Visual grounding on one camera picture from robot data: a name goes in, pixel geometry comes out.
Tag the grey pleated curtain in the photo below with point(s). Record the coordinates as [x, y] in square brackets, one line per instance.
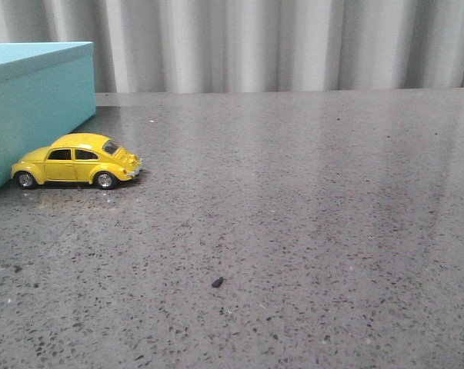
[249, 46]

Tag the small black debris piece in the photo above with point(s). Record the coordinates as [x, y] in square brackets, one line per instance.
[218, 282]

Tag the light blue storage box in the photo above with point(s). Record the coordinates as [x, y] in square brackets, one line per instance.
[47, 89]

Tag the yellow toy beetle car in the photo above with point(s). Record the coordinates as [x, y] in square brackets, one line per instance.
[78, 157]

